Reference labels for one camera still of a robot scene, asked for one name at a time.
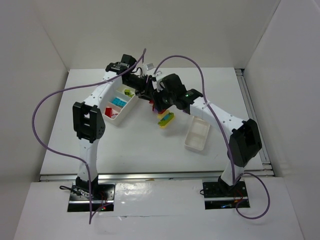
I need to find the right white divided container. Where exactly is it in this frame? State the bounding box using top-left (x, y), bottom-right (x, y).
top-left (184, 116), bottom-right (210, 152)

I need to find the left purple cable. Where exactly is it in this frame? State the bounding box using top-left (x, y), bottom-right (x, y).
top-left (32, 48), bottom-right (147, 225)

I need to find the red 2x4 lego brick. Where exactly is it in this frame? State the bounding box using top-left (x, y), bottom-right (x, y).
top-left (104, 107), bottom-right (113, 118)

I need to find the teal 2x4 lego brick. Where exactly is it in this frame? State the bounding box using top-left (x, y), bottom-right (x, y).
top-left (111, 97), bottom-right (127, 109)

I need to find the aluminium front rail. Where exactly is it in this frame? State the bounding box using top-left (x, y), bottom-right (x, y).
top-left (39, 170), bottom-right (276, 182)

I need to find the green 2x4 lego brick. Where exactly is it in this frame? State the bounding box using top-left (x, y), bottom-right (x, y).
top-left (123, 89), bottom-right (134, 98)

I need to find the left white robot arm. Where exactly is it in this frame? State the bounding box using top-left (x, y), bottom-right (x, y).
top-left (72, 54), bottom-right (138, 198)

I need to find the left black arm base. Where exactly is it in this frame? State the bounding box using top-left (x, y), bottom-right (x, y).
top-left (67, 181), bottom-right (116, 213)

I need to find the white divided container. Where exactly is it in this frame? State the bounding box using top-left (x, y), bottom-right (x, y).
top-left (102, 84), bottom-right (138, 126)
top-left (184, 116), bottom-right (210, 152)

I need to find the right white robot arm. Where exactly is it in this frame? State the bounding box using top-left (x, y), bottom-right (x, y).
top-left (152, 71), bottom-right (262, 193)

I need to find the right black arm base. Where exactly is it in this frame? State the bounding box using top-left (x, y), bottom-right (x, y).
top-left (199, 181), bottom-right (250, 210)

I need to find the left white divided container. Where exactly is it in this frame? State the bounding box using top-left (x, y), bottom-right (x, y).
top-left (102, 84), bottom-right (138, 126)

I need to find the multicolour lego tower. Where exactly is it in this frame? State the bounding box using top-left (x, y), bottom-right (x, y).
top-left (149, 100), bottom-right (175, 129)

